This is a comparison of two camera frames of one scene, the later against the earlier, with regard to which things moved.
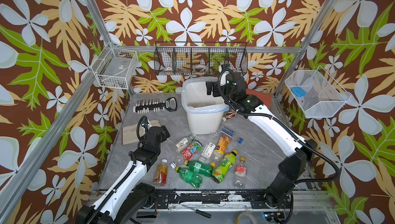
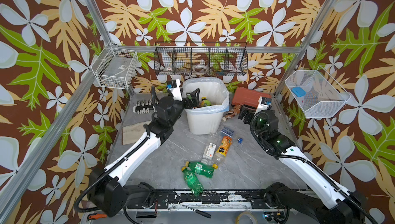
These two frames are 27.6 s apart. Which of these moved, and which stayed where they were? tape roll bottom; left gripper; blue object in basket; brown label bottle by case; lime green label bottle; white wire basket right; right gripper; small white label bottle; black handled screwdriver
Moved: left gripper; right gripper; lime green label bottle
Stayed: small white label bottle; black handled screwdriver; brown label bottle by case; white wire basket right; tape roll bottom; blue object in basket
